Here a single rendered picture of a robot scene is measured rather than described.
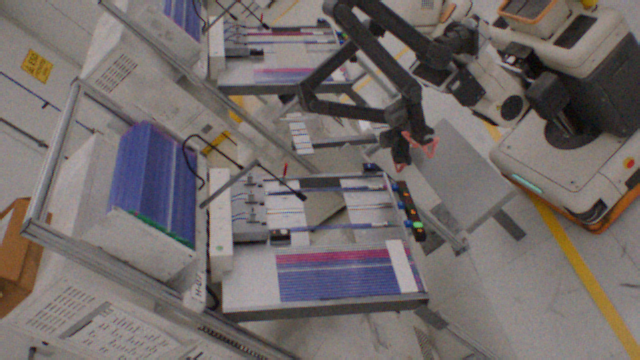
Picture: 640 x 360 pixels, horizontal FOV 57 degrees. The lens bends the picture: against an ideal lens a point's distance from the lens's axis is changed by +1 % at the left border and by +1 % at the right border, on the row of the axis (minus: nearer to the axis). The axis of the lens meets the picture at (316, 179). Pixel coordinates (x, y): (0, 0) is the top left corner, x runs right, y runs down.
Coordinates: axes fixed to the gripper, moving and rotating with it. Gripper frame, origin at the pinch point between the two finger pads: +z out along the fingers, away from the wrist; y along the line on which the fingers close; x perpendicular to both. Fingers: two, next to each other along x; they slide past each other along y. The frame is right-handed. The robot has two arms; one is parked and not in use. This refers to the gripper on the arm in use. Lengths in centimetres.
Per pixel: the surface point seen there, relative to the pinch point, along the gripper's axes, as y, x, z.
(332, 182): -7.6, -26.1, 11.0
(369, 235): 27.6, -17.4, 8.6
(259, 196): 9, -59, 2
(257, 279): 46, -62, 7
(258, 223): 24, -60, 2
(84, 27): -274, -179, 66
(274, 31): -153, -39, 12
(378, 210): 13.8, -10.7, 8.9
